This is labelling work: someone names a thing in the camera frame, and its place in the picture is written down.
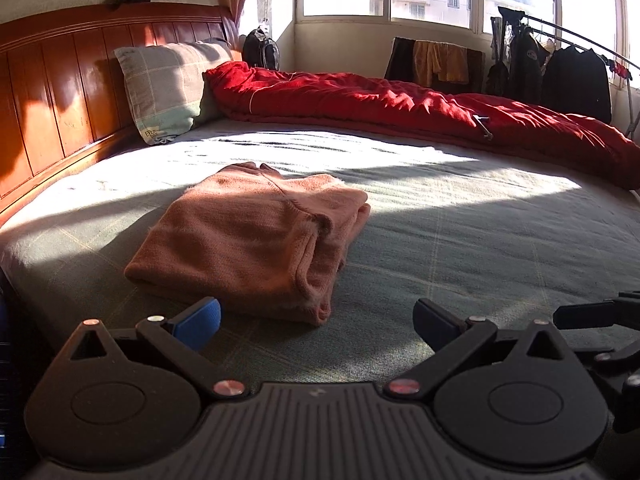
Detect red quilt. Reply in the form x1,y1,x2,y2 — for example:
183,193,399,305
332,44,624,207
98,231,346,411
202,60,640,191

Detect black jacket with round patch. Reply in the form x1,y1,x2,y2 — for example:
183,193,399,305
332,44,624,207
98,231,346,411
486,7,548,103

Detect bed with plaid sheet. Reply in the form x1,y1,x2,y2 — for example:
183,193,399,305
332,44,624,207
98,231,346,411
0,117,640,391

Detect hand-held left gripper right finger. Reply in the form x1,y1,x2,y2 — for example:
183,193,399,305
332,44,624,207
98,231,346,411
385,297,573,403

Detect metal quilt clip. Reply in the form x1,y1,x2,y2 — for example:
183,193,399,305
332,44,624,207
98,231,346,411
472,115,495,142

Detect metal clothes rack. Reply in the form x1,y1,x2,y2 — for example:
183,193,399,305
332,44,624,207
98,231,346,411
492,7,640,141

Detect grey backpack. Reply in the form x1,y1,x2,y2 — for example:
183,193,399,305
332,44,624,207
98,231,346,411
241,27,281,72

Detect dark wooden chair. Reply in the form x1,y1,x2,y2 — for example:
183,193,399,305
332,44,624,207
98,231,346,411
384,36,486,95

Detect wooden headboard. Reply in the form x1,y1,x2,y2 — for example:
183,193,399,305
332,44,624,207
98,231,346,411
0,2,243,226

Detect orange yellow garment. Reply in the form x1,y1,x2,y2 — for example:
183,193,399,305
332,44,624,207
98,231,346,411
412,40,471,88

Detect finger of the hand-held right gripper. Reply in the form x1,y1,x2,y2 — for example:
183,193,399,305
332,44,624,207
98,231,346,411
552,291,640,332
572,337,640,435

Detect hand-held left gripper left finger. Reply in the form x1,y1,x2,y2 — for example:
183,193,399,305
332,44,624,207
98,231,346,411
67,296,248,402

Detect hanging black coats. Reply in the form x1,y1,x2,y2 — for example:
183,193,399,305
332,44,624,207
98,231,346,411
542,46,613,125

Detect orange knit sweater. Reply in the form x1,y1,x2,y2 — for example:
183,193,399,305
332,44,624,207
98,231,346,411
124,161,372,327

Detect plaid pillow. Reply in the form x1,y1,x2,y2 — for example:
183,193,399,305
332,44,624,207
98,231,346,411
114,39,235,146

